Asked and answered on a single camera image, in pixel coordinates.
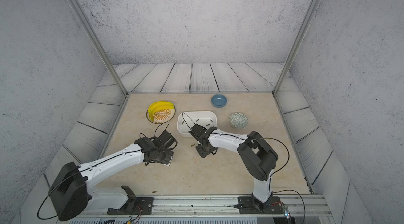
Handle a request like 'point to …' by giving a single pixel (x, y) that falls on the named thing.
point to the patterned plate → (161, 116)
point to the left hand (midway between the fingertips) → (168, 158)
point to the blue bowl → (219, 100)
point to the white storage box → (186, 120)
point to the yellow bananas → (155, 105)
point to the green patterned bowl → (238, 120)
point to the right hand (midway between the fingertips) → (206, 150)
